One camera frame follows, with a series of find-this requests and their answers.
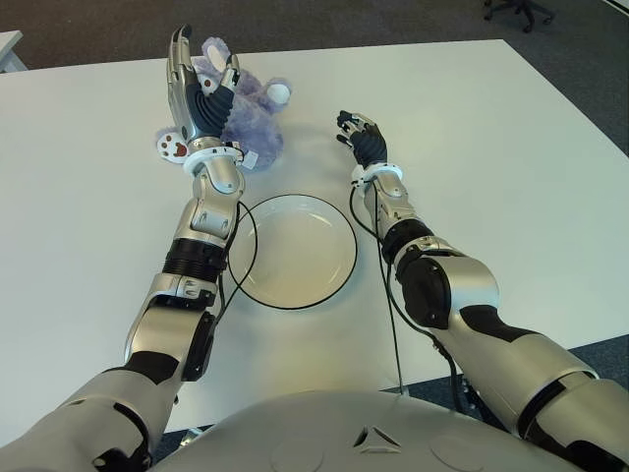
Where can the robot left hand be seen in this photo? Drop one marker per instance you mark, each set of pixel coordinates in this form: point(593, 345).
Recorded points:
point(196, 108)

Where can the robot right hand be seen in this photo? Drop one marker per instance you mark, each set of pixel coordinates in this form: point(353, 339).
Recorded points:
point(371, 145)

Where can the purple plush bunny doll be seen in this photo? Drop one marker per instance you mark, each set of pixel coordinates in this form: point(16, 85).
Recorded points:
point(255, 123)

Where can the robot left arm silver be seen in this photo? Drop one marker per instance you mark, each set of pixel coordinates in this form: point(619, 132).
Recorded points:
point(167, 314)

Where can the robot right arm silver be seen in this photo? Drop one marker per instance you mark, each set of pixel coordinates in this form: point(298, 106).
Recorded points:
point(472, 295)

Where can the white plate black rim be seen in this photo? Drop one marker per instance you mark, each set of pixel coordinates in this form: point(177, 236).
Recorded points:
point(302, 253)

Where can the black office chair base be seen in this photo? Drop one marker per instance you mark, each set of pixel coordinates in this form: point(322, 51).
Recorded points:
point(518, 11)

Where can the silver robot torso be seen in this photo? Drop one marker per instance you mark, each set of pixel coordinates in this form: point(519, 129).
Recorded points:
point(344, 432)

